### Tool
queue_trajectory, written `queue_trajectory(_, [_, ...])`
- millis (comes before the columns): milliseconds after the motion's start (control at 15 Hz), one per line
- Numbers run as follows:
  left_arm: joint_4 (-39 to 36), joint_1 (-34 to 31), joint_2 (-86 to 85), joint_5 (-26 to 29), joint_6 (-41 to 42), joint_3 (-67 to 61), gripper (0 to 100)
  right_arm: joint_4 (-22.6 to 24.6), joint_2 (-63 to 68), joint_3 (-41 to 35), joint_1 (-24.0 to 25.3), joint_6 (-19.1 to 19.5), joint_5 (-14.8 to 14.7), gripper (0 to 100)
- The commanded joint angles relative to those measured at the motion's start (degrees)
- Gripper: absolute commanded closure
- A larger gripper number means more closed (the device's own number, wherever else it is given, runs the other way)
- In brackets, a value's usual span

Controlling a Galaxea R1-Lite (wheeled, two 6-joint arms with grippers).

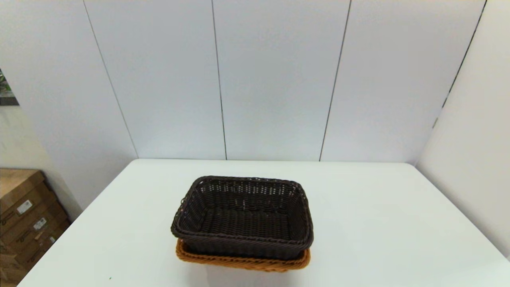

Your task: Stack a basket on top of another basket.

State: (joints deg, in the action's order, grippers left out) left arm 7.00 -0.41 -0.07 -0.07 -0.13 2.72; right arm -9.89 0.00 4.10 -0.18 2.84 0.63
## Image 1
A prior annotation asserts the dark brown wicker basket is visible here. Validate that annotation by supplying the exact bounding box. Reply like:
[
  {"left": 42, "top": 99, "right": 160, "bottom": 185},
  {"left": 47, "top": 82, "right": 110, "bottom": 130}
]
[{"left": 171, "top": 176, "right": 314, "bottom": 260}]

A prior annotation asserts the orange wicker basket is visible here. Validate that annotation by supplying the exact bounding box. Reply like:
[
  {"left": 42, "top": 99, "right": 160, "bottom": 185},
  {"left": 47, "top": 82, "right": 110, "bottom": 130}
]
[{"left": 176, "top": 238, "right": 311, "bottom": 273}]

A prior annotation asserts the brown cardboard box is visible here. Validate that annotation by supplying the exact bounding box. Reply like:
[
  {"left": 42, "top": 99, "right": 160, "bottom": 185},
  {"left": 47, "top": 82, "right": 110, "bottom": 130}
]
[
  {"left": 0, "top": 168, "right": 56, "bottom": 234},
  {"left": 0, "top": 197, "right": 66, "bottom": 256},
  {"left": 14, "top": 217, "right": 73, "bottom": 271},
  {"left": 0, "top": 251, "right": 30, "bottom": 284}
]

